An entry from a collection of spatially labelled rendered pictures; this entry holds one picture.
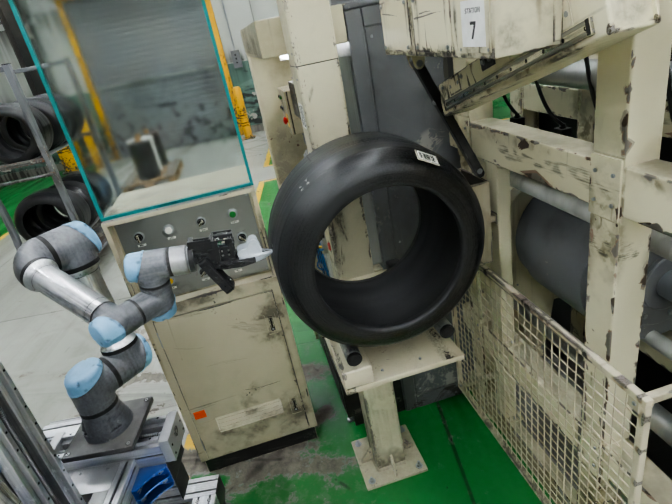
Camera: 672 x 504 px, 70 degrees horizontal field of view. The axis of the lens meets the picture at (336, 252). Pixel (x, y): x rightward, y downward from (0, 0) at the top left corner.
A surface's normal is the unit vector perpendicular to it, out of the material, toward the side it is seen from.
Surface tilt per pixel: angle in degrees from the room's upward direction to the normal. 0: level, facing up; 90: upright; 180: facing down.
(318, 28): 90
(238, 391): 89
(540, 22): 90
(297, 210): 60
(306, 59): 90
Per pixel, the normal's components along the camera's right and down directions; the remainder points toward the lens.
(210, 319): 0.23, 0.38
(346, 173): -0.16, -0.33
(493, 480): -0.18, -0.89
